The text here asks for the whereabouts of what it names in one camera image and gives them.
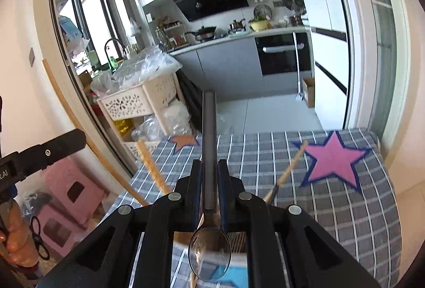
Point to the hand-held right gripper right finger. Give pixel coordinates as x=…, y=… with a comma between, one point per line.
x=223, y=195

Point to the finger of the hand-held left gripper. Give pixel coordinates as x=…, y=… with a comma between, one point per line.
x=53, y=150

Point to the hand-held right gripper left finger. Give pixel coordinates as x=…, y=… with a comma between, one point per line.
x=198, y=195

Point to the speckled wooden chopstick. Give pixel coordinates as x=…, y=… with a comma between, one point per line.
x=152, y=165

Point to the translucent utensil holder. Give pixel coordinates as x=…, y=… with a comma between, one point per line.
x=237, y=259

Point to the thin wooden chopstick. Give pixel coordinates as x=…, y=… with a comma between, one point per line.
x=289, y=168

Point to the person's left hand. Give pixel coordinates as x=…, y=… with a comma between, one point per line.
x=18, y=235

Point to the pink plastic stool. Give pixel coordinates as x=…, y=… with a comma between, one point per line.
x=59, y=181
x=71, y=238

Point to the wooden strip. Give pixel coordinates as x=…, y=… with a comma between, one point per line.
x=83, y=128

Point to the black elastic loop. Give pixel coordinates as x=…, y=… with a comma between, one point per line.
x=35, y=225

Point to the grey plaid star tablecloth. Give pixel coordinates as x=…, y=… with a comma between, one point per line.
x=265, y=148

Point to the yellow oil bottle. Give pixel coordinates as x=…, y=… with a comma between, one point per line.
x=124, y=127

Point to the white plastic bag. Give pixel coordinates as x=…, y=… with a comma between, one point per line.
x=172, y=115

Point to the beige lattice storage rack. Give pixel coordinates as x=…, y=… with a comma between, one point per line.
x=126, y=105

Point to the black folded panel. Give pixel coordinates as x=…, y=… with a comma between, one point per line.
x=191, y=98

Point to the green bottle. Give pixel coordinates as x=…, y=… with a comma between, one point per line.
x=114, y=64

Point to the blue white bag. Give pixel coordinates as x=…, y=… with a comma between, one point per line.
x=71, y=32

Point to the curved kitchen faucet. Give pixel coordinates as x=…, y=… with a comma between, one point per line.
x=111, y=42

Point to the clear plastic bags pile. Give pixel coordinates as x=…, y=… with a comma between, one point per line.
x=146, y=65

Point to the grey kitchen counter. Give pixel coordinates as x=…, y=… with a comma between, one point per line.
x=225, y=65

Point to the cardboard box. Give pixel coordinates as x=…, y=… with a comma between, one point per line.
x=308, y=92

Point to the white broom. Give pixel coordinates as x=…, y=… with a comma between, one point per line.
x=298, y=65

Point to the black built-in oven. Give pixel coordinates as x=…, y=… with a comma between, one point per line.
x=279, y=55

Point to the spice rack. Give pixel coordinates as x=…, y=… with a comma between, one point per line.
x=172, y=35

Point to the black wok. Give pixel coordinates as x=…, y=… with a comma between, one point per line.
x=204, y=33

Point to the yellow-green bowl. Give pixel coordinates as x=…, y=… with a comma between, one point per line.
x=259, y=25

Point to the white refrigerator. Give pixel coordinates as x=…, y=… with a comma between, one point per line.
x=328, y=42

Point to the sliding glass door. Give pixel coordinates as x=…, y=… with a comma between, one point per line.
x=381, y=42

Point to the grey wall switch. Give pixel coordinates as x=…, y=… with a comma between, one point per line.
x=32, y=57

